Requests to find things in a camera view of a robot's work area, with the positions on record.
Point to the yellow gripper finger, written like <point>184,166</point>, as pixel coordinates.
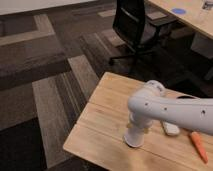
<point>128,125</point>
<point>146,130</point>

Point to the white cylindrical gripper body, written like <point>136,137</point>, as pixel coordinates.
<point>139,121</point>

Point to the white ceramic cup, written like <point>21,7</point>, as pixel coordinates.
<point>134,136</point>

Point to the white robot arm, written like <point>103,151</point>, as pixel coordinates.
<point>150,102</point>

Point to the white sponge block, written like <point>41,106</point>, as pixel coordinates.
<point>171,129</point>

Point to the dark blue bowl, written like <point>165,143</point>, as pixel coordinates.
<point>185,97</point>

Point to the orange carrot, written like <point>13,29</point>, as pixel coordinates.
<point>196,139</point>

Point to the black office chair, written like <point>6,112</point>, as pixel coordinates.
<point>140,32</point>

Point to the blue round disc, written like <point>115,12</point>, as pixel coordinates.
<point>178,11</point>

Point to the light wooden background desk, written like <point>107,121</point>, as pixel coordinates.
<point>196,17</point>

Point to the small dark object on desk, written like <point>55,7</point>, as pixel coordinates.
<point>207,5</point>

